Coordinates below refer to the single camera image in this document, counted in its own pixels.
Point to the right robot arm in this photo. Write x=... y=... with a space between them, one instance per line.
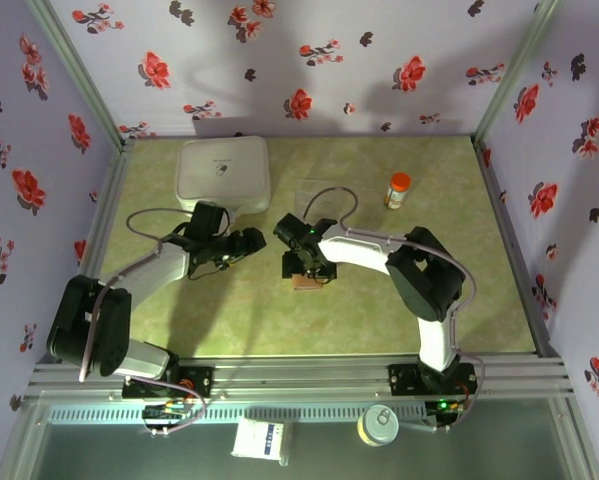
x=359 y=250

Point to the pale translucent card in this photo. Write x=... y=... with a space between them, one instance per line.
x=324 y=197

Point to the white zip medicine pouch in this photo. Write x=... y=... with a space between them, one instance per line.
x=219 y=170

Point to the orange cap pill bottle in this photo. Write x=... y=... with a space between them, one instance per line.
x=396 y=195

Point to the tin can with pull tab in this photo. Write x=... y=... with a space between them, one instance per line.
x=377 y=425

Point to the small control circuit board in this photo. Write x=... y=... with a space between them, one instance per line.
x=444 y=407
x=164 y=412

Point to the white box with blue print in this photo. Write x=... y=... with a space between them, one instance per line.
x=259 y=440

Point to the aluminium wide rail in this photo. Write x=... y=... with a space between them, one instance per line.
x=299 y=380

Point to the aluminium side rail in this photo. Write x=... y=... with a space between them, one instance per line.
x=109 y=200
x=514 y=250

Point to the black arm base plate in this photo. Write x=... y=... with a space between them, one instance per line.
x=404 y=380
x=199 y=382

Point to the aluminium corner post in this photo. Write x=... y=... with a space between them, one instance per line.
x=82 y=75
x=512 y=75

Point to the aluminium lower frame bar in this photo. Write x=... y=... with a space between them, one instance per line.
x=581 y=440
x=21 y=440

